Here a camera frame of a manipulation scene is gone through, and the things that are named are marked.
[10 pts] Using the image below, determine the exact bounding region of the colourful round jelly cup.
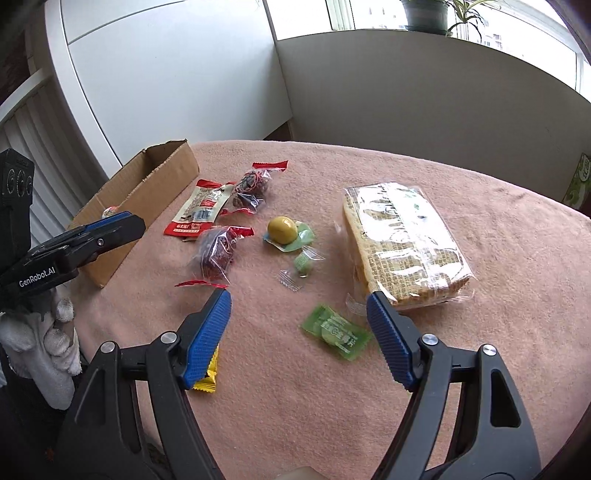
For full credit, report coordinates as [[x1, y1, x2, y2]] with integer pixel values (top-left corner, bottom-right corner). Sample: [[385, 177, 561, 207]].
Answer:
[[101, 206, 119, 219]]

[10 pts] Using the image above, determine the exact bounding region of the red white snack pouch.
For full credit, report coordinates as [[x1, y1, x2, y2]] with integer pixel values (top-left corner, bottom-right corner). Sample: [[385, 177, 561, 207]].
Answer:
[[164, 179, 233, 239]]

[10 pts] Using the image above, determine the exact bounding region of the dark plum snack bag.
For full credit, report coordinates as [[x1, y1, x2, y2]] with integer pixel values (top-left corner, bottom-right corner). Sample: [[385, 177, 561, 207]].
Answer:
[[176, 226, 254, 288]]

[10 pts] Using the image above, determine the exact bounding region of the green candy packet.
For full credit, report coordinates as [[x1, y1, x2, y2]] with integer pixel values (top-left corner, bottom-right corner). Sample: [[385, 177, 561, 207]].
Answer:
[[301, 304, 373, 361]]

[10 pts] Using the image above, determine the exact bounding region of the red dates candy bag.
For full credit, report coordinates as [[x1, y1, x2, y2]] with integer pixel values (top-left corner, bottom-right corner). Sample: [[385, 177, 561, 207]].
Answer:
[[221, 161, 288, 215]]

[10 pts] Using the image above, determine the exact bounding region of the wafer biscuit pack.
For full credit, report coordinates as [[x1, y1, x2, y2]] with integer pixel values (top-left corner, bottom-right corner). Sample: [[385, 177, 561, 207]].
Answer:
[[342, 182, 474, 311]]

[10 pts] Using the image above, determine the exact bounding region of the yellow jelly cup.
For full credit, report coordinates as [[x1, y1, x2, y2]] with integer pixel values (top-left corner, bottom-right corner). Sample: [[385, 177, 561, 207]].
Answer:
[[263, 216, 315, 253]]

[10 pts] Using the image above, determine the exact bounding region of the white gloved left hand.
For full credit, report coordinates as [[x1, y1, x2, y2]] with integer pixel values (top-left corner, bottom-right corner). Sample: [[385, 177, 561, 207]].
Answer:
[[1, 285, 82, 410]]

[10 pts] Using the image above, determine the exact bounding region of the brown cardboard box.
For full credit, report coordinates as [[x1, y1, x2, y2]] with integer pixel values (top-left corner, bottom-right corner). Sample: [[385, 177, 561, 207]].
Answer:
[[67, 138, 202, 289]]

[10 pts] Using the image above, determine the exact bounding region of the white slatted radiator cover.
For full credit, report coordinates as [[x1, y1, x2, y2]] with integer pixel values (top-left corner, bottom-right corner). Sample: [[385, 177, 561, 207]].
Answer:
[[1, 70, 107, 245]]

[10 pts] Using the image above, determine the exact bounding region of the white cabinet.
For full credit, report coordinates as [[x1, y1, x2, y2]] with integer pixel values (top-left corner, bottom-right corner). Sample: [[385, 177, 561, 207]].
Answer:
[[43, 1, 291, 176]]

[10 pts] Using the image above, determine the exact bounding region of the small green wrapped candy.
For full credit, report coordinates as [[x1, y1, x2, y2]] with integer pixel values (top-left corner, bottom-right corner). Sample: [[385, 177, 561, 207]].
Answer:
[[279, 246, 325, 292]]

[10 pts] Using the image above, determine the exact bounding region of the pink table cloth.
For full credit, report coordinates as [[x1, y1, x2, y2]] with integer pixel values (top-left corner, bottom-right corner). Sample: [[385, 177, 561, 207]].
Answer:
[[68, 139, 591, 480]]

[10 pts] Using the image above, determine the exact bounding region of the green carton box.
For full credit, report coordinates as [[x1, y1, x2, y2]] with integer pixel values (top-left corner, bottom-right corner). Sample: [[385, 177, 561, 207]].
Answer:
[[562, 153, 590, 210]]

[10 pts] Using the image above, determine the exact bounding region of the potted spider plant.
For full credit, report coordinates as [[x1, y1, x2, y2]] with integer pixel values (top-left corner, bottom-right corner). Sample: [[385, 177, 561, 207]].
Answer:
[[402, 0, 448, 35]]

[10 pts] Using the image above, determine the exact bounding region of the small hanging spider plant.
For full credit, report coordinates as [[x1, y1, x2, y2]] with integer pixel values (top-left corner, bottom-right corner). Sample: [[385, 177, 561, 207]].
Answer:
[[445, 0, 492, 40]]

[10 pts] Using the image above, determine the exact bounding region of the white window frame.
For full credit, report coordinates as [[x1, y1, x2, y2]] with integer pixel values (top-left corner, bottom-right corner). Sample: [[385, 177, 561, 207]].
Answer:
[[266, 0, 590, 98]]

